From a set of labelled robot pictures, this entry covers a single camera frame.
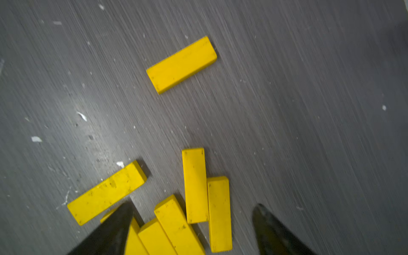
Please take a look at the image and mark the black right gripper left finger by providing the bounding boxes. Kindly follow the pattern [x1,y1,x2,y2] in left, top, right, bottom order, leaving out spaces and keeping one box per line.
[69,201,133,255]

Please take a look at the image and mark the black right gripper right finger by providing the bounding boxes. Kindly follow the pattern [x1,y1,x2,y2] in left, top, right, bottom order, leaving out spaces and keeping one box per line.
[252,204,315,255]

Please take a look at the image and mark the yellow block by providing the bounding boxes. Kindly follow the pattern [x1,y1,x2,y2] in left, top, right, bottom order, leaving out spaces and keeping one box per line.
[100,206,149,255]
[207,176,233,253]
[154,195,205,255]
[68,160,147,226]
[138,218,177,255]
[182,148,209,224]
[146,36,217,94]

